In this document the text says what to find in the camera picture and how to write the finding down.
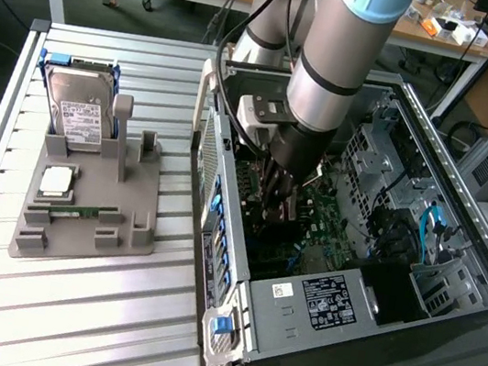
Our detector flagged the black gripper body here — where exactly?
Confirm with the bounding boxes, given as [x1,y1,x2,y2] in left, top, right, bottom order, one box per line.
[252,118,338,232]

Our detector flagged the metal socket cover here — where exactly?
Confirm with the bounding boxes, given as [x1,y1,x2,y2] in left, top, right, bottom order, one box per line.
[305,161,327,191]

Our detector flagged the green motherboard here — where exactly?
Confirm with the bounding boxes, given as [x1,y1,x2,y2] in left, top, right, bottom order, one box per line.
[216,133,371,293]

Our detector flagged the open PC case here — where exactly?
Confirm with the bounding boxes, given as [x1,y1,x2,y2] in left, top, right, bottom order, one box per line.
[153,49,488,366]

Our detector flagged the grey chipset heatsink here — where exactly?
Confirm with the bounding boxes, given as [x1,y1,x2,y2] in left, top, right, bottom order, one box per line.
[299,243,333,272]

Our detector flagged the grey power supply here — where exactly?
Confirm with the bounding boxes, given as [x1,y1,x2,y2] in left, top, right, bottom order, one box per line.
[237,251,387,366]

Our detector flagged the orange and white box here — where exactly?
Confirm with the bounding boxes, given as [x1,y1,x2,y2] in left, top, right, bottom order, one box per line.
[417,14,461,44]

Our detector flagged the blue case latch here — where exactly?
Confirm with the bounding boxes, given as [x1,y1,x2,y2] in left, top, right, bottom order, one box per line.
[209,315,237,339]

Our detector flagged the grey disk bay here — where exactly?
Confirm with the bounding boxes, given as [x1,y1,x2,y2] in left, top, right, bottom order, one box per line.
[404,251,488,325]

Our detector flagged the grey parts rack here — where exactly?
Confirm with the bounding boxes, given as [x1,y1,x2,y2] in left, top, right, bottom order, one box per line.
[6,80,179,281]

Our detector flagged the hard disk with blue carrier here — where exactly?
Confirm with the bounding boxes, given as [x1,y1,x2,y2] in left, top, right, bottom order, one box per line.
[25,47,128,159]

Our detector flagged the green RAM stick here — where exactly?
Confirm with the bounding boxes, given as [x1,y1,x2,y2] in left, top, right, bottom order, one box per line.
[47,200,102,222]

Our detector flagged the silver CPU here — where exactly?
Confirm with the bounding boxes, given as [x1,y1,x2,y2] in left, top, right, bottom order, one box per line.
[36,162,77,203]

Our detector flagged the black camera cable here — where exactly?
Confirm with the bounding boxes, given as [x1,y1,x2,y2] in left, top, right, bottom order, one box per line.
[202,0,302,152]

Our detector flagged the blue wire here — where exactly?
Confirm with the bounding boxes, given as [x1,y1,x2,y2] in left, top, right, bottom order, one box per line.
[413,199,451,272]

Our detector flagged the thin black hanging cable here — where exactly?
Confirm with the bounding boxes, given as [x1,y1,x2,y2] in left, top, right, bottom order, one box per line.
[199,0,246,51]

